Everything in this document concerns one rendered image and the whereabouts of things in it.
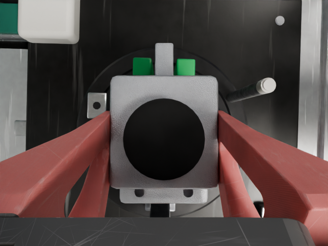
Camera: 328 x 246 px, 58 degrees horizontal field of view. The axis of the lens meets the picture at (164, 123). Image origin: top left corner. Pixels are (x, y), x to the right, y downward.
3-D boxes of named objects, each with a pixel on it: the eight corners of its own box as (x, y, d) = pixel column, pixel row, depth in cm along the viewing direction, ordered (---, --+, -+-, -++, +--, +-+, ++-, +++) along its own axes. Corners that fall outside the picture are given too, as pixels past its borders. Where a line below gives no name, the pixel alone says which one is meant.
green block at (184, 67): (188, 86, 24) (194, 77, 19) (173, 86, 24) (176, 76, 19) (188, 71, 24) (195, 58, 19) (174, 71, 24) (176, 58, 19)
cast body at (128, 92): (200, 193, 17) (225, 229, 10) (126, 193, 17) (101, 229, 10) (200, 53, 18) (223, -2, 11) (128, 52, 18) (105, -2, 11)
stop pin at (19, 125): (44, 133, 30) (27, 135, 26) (32, 133, 30) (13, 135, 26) (45, 120, 30) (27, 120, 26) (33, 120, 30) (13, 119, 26)
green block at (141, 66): (153, 85, 24) (151, 76, 19) (138, 85, 24) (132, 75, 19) (153, 71, 24) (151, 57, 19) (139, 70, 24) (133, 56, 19)
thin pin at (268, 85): (235, 102, 24) (276, 92, 15) (226, 102, 24) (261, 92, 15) (236, 92, 24) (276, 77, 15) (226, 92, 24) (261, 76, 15)
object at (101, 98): (110, 119, 24) (106, 118, 22) (91, 118, 24) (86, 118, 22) (110, 94, 24) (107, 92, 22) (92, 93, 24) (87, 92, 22)
